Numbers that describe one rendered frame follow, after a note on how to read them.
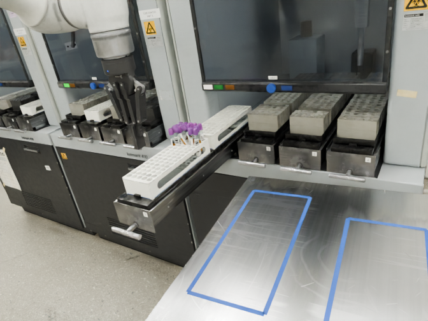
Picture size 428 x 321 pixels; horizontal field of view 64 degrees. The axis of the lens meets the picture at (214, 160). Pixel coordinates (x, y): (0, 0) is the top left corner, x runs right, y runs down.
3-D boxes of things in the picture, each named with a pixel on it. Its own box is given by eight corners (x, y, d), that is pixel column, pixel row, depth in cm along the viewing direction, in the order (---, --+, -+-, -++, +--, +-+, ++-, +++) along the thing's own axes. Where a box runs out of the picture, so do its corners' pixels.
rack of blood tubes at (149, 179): (187, 151, 118) (184, 135, 115) (211, 155, 113) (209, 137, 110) (127, 197, 96) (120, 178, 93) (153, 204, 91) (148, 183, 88)
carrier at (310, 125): (325, 134, 111) (326, 116, 108) (324, 136, 109) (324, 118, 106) (291, 130, 117) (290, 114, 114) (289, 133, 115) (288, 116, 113)
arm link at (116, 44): (111, 28, 84) (117, 53, 86) (81, 35, 77) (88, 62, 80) (137, 25, 79) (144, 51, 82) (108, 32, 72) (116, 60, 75)
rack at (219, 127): (231, 119, 141) (229, 104, 138) (253, 120, 136) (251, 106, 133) (190, 149, 119) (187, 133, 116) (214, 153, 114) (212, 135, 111)
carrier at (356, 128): (378, 137, 103) (379, 119, 100) (376, 141, 101) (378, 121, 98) (337, 134, 109) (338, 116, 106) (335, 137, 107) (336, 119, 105)
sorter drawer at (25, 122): (109, 93, 246) (105, 81, 242) (122, 94, 238) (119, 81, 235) (13, 132, 192) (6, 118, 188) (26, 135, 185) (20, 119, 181)
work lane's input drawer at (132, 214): (233, 130, 147) (230, 111, 143) (263, 133, 140) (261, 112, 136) (107, 232, 94) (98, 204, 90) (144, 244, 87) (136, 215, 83)
